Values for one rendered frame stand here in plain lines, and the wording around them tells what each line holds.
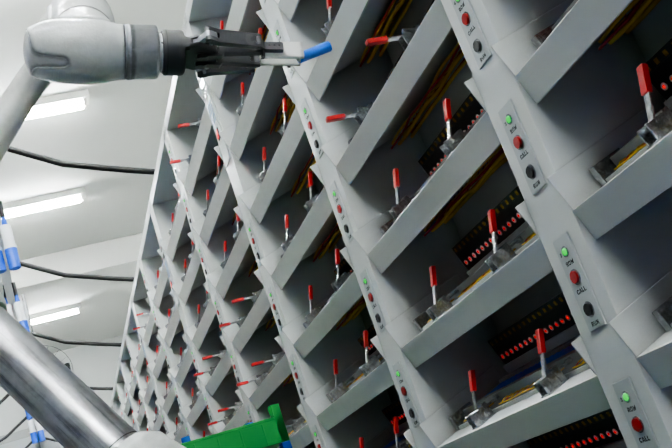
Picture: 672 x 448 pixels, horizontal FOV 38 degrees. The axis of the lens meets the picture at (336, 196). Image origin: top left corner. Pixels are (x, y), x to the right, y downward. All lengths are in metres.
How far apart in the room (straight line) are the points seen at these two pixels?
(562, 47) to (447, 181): 0.40
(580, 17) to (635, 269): 0.31
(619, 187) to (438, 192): 0.47
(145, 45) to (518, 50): 0.61
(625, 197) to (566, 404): 0.35
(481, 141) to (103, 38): 0.61
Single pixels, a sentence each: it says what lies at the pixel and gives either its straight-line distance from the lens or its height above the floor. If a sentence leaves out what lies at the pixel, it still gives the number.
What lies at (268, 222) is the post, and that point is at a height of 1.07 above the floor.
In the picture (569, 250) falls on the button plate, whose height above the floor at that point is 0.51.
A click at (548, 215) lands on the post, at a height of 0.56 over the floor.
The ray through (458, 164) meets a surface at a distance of 1.48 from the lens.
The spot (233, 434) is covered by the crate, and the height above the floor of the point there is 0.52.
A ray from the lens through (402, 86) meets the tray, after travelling 1.61.
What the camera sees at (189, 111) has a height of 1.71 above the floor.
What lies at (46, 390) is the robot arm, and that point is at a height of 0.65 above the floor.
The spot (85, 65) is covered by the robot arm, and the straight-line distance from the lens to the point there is 1.60.
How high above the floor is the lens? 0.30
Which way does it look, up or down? 17 degrees up
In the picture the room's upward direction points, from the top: 19 degrees counter-clockwise
